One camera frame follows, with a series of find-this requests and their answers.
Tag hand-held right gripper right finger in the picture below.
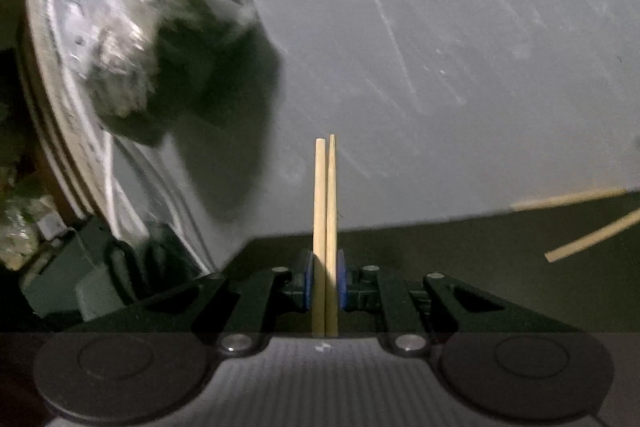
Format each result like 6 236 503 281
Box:
336 249 586 355

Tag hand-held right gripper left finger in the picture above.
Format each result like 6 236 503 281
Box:
65 251 316 355

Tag wooden chopstick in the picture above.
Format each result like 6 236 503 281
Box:
544 208 640 264
325 134 339 338
313 138 327 338
510 187 630 212

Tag crumpled shiny wrapper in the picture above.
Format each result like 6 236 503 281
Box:
0 194 56 273

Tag clear plastic bag dark contents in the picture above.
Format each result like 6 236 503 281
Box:
70 0 261 145

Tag white hose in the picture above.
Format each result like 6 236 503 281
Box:
100 127 221 275

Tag wooden door frame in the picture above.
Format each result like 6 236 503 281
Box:
17 0 108 218

